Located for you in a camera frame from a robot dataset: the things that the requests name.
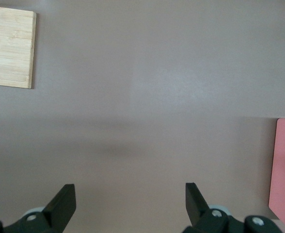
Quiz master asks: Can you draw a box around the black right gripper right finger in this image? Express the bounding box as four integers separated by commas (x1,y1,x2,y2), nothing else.
182,182,230,233

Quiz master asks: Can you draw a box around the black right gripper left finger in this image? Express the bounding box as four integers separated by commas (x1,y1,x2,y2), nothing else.
1,183,77,233

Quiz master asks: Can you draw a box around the pink plastic bin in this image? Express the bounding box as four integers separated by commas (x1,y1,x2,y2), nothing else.
268,118,285,233

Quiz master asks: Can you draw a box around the bamboo cutting board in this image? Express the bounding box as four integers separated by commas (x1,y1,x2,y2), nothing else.
0,5,37,89

